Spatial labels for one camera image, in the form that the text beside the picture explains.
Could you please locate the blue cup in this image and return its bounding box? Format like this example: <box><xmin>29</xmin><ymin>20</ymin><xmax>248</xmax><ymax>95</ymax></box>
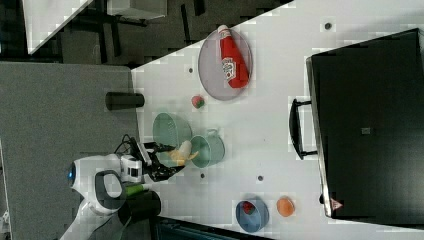
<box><xmin>235</xmin><ymin>198</ymin><xmax>269</xmax><ymax>233</ymax></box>

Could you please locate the orange plush fruit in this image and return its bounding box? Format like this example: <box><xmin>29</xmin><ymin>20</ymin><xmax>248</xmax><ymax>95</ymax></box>
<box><xmin>276</xmin><ymin>197</ymin><xmax>295</xmax><ymax>217</ymax></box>

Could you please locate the green metal mug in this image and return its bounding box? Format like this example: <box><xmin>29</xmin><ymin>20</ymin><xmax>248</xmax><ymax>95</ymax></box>
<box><xmin>191</xmin><ymin>129</ymin><xmax>225</xmax><ymax>168</ymax></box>

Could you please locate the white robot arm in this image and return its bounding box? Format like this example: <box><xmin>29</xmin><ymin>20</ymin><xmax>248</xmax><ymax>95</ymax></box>
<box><xmin>59</xmin><ymin>135</ymin><xmax>181</xmax><ymax>240</ymax></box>

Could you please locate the silver black toaster oven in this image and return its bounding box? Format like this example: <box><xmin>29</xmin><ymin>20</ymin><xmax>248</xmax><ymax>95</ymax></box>
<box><xmin>305</xmin><ymin>28</ymin><xmax>424</xmax><ymax>229</ymax></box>

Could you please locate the small red item in cup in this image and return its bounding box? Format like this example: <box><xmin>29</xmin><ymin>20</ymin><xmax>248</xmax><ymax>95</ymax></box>
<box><xmin>242</xmin><ymin>201</ymin><xmax>255</xmax><ymax>215</ymax></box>

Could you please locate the red plush strawberry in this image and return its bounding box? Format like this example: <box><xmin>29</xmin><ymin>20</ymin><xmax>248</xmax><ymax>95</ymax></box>
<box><xmin>191</xmin><ymin>95</ymin><xmax>205</xmax><ymax>109</ymax></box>

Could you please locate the black cylinder post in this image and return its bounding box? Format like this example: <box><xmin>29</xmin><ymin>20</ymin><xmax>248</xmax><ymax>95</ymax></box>
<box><xmin>105</xmin><ymin>92</ymin><xmax>145</xmax><ymax>111</ymax></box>
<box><xmin>118</xmin><ymin>191</ymin><xmax>161</xmax><ymax>225</ymax></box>

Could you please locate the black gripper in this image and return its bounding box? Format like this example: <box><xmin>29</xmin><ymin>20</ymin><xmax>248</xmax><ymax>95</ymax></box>
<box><xmin>143</xmin><ymin>142</ymin><xmax>184</xmax><ymax>182</ymax></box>

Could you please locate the yellow plush peeled banana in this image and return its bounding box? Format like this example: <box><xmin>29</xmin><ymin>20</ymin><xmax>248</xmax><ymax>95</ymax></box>
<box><xmin>167</xmin><ymin>141</ymin><xmax>199</xmax><ymax>166</ymax></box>

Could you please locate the black cylinder post upper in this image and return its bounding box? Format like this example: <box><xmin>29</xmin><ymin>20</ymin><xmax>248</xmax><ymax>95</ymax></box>
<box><xmin>105</xmin><ymin>92</ymin><xmax>145</xmax><ymax>111</ymax></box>

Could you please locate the red plush ketchup bottle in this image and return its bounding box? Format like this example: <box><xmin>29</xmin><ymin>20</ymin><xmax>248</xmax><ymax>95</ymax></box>
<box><xmin>217</xmin><ymin>25</ymin><xmax>249</xmax><ymax>89</ymax></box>

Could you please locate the green cylinder object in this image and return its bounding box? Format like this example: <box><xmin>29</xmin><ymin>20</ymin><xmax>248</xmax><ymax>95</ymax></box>
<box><xmin>125</xmin><ymin>184</ymin><xmax>149</xmax><ymax>197</ymax></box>

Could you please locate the grey round plate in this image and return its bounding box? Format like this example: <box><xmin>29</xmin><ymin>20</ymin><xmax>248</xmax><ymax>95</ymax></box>
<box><xmin>198</xmin><ymin>26</ymin><xmax>253</xmax><ymax>101</ymax></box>

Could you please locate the green perforated colander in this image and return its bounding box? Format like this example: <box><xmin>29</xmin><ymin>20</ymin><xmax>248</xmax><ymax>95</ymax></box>
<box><xmin>153</xmin><ymin>112</ymin><xmax>192</xmax><ymax>149</ymax></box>

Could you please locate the black cylinder post lower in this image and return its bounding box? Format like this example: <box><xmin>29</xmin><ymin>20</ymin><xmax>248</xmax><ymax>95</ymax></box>
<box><xmin>118</xmin><ymin>191</ymin><xmax>161</xmax><ymax>225</ymax></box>

